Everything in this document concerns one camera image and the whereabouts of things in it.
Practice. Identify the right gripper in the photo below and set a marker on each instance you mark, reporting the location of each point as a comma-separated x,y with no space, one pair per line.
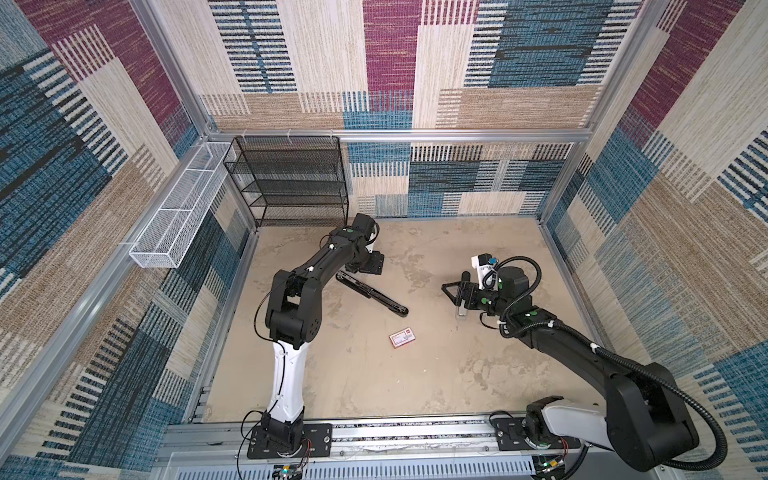
462,286

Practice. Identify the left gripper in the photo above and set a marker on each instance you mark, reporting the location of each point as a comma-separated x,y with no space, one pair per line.
375,264

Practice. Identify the black stapler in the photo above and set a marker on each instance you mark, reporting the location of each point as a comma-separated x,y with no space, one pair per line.
371,293

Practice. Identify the red white staple box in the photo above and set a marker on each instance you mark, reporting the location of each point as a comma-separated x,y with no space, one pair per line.
402,337

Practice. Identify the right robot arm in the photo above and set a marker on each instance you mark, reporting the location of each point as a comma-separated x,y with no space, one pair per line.
646,419

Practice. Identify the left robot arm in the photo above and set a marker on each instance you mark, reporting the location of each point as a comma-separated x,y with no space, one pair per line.
294,317

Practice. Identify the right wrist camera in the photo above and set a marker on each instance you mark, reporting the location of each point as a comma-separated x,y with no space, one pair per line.
483,264

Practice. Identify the black wire shelf rack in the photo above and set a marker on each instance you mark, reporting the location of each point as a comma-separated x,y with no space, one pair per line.
290,181

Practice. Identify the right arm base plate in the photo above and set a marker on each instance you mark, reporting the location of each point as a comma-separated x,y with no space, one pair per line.
513,434

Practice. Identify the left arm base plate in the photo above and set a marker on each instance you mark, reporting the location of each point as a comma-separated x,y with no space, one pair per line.
291,441

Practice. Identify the white wire mesh basket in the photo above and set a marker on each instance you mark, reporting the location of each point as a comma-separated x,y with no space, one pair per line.
164,242

